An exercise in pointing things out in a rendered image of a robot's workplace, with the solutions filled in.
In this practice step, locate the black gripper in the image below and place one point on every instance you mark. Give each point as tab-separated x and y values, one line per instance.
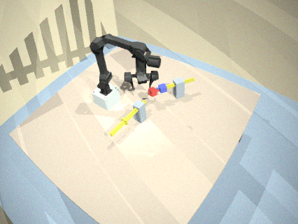
154	76

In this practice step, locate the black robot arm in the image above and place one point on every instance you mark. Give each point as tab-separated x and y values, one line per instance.
136	48

